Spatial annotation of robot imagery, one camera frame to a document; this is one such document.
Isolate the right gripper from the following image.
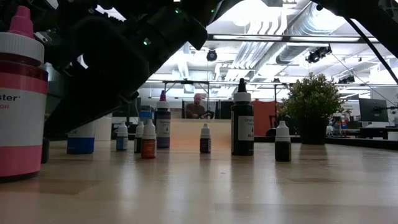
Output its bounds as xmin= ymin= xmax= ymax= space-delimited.
xmin=46 ymin=0 xmax=215 ymax=139

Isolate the small dark dropper bottle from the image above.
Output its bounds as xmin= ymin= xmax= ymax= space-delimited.
xmin=41 ymin=136 xmax=50 ymax=165
xmin=134 ymin=121 xmax=145 ymax=154
xmin=274 ymin=120 xmax=292 ymax=162

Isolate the large pink food colouring bottle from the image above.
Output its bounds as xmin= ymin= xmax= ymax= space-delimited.
xmin=0 ymin=5 xmax=49 ymax=184

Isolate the small orange-red dropper bottle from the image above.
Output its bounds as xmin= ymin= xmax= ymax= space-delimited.
xmin=141 ymin=119 xmax=157 ymax=159

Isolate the small purple dropper bottle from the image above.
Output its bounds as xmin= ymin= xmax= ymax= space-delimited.
xmin=200 ymin=123 xmax=211 ymax=154

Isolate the large blue food colouring bottle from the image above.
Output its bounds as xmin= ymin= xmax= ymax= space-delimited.
xmin=66 ymin=121 xmax=96 ymax=156

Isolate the large purple food colouring bottle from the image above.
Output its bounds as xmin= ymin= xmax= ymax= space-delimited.
xmin=154 ymin=90 xmax=172 ymax=149

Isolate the snake plant white pot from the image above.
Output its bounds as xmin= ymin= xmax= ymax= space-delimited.
xmin=94 ymin=113 xmax=113 ymax=141

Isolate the small blue dropper bottle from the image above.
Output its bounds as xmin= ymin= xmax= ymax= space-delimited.
xmin=116 ymin=121 xmax=129 ymax=152

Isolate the orange translucent plastic bin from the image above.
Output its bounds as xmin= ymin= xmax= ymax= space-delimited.
xmin=170 ymin=119 xmax=233 ymax=149

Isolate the orange partition panel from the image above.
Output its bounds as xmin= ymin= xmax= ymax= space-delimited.
xmin=253 ymin=100 xmax=277 ymax=137

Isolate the black beam with light strips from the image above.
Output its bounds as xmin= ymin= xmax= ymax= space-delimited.
xmin=206 ymin=32 xmax=374 ymax=44

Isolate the bushy green plant black pot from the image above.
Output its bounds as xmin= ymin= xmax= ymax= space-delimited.
xmin=275 ymin=72 xmax=346 ymax=146

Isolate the black spotlight cluster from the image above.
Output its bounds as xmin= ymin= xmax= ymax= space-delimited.
xmin=305 ymin=45 xmax=333 ymax=65
xmin=338 ymin=74 xmax=356 ymax=85

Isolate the black computer monitor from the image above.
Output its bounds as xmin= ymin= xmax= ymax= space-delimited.
xmin=358 ymin=98 xmax=389 ymax=123

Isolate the black office desk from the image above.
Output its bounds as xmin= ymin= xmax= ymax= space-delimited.
xmin=357 ymin=126 xmax=398 ymax=141

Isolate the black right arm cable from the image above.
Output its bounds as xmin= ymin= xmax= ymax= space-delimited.
xmin=344 ymin=17 xmax=398 ymax=84

